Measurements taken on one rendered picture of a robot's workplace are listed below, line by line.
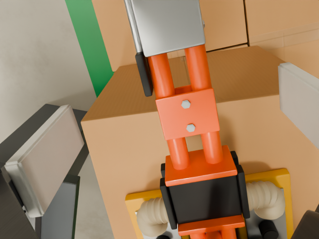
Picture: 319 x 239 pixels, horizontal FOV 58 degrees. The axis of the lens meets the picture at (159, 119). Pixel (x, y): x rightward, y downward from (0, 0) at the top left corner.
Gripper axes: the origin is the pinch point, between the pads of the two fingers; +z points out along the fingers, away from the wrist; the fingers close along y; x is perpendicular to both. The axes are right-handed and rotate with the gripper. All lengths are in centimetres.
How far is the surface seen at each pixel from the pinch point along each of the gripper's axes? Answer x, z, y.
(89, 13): 6, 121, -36
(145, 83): -1.2, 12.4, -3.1
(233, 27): -5, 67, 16
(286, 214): -33.2, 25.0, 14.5
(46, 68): -14, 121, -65
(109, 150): -15.6, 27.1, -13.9
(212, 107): -5.3, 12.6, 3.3
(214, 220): -20.1, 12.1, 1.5
